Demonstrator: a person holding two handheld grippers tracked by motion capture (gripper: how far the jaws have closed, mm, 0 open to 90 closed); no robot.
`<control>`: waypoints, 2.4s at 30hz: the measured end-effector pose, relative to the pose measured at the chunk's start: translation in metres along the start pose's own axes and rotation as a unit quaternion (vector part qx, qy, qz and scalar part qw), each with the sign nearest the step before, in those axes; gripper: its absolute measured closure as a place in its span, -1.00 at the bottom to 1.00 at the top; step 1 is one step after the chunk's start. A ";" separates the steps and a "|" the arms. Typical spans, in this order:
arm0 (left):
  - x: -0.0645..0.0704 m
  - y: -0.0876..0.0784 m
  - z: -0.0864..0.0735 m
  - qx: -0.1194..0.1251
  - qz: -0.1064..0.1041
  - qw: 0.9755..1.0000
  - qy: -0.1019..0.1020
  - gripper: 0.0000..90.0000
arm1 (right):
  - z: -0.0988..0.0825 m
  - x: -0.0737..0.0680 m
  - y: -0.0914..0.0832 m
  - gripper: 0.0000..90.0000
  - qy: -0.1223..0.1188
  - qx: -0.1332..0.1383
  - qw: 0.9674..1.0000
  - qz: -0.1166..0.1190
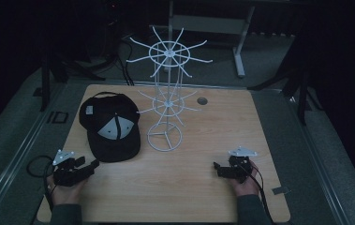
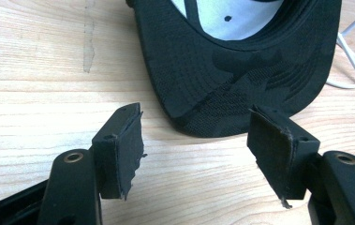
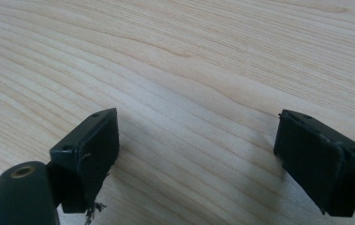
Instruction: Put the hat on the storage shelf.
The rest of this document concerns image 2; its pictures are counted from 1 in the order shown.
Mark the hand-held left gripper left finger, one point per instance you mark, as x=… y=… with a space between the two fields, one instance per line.
x=115 y=156

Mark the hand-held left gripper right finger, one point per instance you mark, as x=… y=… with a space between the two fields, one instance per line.
x=278 y=150

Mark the black and white cap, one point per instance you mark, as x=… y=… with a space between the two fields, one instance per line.
x=228 y=72

